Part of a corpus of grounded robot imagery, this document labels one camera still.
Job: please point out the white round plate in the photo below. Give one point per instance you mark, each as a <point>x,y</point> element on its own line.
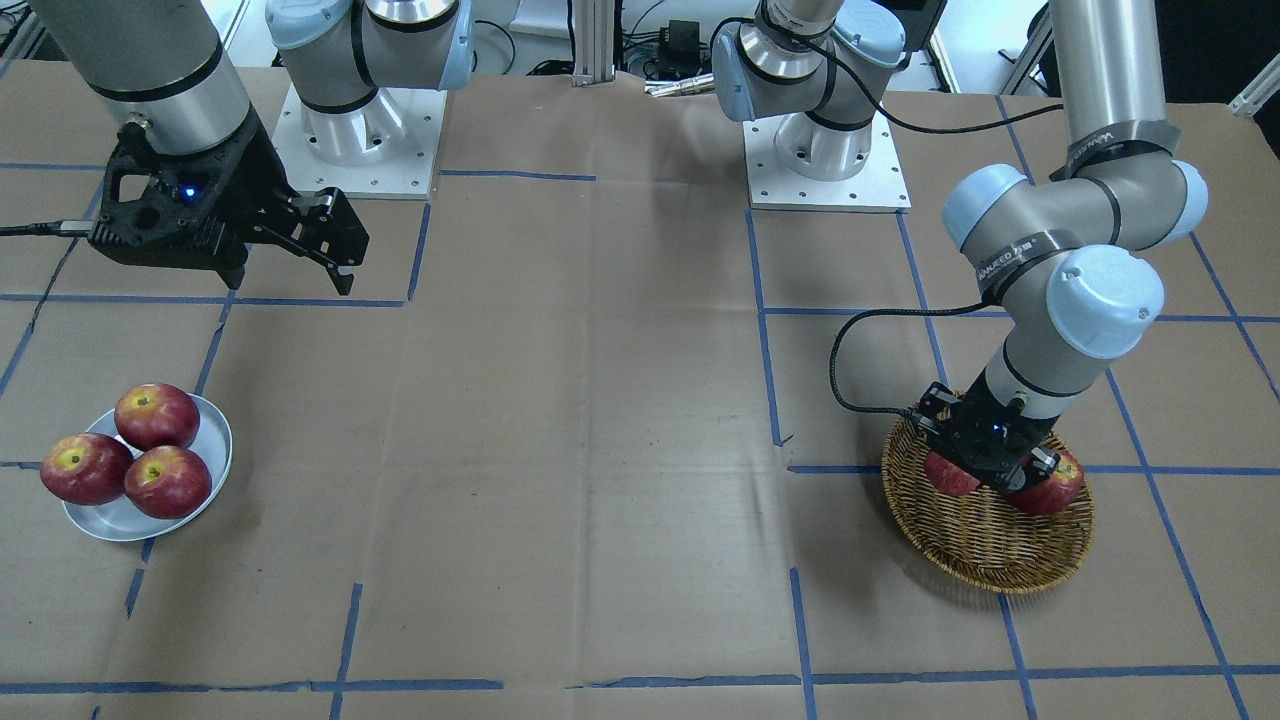
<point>121,521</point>

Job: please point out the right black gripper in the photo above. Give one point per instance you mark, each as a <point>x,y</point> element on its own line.
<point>251,181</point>

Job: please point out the red apple in basket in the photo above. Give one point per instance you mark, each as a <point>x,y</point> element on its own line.
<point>1054,493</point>

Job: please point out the red apple plate back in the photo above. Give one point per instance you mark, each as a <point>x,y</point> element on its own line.
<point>157,414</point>

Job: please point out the round wicker basket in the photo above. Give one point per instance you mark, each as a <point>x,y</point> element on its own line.
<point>981,538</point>

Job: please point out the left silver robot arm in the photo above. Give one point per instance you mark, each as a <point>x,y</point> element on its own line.
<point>1061,257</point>

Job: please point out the red apple yellow top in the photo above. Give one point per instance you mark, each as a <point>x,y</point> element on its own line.
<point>86,469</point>

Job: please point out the aluminium frame post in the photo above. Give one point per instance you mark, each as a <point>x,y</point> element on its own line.
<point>593,42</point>

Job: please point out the dark red apple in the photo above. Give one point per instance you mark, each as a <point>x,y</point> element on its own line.
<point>168,482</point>

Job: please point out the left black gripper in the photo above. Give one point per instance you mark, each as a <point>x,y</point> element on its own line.
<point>1043,461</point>

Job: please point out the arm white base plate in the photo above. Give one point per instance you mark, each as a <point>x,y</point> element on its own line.
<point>386,150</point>
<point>795,165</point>

